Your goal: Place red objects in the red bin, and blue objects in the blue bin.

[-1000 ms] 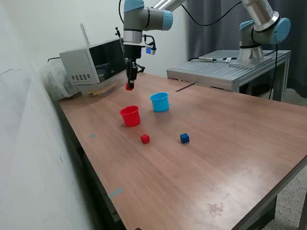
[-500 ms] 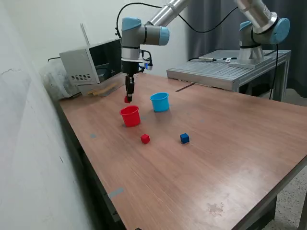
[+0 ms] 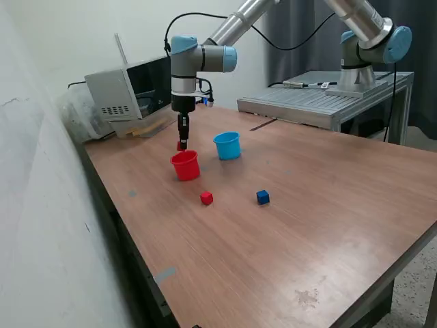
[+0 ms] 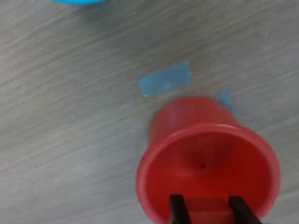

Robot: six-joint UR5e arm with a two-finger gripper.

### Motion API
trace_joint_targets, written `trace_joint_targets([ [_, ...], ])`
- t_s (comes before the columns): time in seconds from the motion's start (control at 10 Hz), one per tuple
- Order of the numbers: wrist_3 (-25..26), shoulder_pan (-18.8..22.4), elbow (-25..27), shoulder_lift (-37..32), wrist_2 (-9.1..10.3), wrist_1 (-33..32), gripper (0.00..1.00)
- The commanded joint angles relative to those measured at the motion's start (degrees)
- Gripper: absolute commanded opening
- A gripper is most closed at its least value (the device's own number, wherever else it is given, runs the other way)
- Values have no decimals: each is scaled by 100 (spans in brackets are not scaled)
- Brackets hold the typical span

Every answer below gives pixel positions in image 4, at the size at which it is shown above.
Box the red plastic cup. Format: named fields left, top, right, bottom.
left=136, top=97, right=282, bottom=224

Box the blue-grey tape piece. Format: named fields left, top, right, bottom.
left=217, top=90, right=237, bottom=117
left=137, top=61, right=194, bottom=98

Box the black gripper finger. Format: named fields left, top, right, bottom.
left=169, top=194, right=191, bottom=224
left=228, top=196, right=263, bottom=224

